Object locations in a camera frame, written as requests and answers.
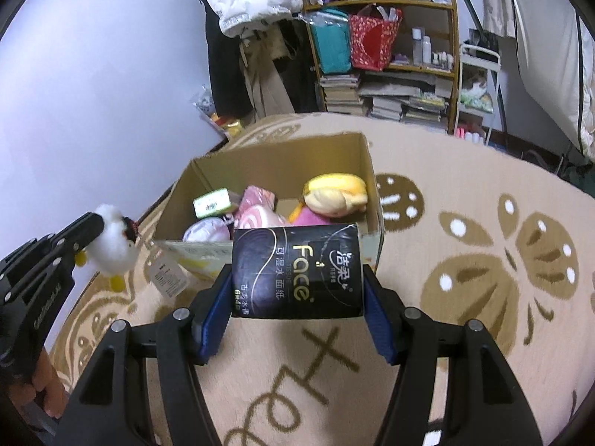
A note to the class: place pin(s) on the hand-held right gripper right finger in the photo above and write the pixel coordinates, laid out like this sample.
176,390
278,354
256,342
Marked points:
379,316

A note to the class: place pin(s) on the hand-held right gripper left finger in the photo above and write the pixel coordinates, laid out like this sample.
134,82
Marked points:
216,316

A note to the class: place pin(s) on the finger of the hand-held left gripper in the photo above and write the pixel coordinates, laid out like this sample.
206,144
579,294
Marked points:
65,262
83,227

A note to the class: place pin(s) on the white plush chick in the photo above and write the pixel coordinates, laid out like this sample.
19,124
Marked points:
109,246

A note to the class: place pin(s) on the lilac round pouch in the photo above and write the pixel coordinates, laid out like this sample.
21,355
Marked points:
207,231

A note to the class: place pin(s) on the black tissue pack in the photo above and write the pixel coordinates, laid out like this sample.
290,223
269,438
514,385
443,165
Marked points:
297,269

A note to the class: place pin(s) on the green tissue pack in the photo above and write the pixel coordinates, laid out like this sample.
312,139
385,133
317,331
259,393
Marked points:
214,203

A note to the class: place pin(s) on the pale pink soft cloth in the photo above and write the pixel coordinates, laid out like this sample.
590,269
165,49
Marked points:
255,197

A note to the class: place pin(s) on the yellow-haired plush doll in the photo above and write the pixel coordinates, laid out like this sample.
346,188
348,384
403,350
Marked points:
332,195

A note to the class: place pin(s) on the brown cardboard box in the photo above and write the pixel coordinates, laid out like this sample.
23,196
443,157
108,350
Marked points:
279,167

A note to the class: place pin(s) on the person's left hand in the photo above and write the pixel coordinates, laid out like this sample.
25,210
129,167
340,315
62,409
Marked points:
46,383

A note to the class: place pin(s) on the beige patterned blanket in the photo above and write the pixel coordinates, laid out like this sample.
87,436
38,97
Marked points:
465,223

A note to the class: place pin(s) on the clear bag of toys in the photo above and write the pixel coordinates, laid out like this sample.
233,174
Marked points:
218,118

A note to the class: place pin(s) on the pile of books and papers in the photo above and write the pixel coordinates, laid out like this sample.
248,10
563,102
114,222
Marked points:
404,100

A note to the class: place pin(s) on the black hanging coat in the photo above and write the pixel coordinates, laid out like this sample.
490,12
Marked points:
218,55

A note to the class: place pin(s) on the stack of books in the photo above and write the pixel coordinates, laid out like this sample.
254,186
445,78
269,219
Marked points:
339,95

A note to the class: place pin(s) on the black light stand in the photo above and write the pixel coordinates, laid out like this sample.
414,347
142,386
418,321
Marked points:
544,162

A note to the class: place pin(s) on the beige hanging garment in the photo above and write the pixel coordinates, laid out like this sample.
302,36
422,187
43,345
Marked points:
265,83

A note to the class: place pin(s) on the pale green packet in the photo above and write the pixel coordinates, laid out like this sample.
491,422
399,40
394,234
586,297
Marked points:
476,103

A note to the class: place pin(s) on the black hanging garment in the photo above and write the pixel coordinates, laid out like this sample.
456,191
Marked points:
300,69

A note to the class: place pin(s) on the row of small jars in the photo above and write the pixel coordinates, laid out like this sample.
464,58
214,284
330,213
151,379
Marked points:
442,60

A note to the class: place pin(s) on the short white bottle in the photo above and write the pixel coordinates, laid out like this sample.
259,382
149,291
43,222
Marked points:
426,51

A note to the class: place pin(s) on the wooden shelf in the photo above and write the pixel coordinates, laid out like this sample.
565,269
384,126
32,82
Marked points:
453,55

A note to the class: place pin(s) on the tall white bottle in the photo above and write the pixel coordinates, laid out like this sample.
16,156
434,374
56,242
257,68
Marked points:
416,46

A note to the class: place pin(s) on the red patterned bag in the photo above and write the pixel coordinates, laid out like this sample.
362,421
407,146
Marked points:
372,42

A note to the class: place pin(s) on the teal bag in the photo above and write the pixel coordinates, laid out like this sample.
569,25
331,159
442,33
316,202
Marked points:
331,44

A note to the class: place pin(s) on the white metal cart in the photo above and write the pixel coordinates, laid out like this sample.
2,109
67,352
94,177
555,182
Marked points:
483,53

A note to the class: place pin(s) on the white fabric light panel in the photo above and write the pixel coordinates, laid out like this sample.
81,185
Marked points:
548,46

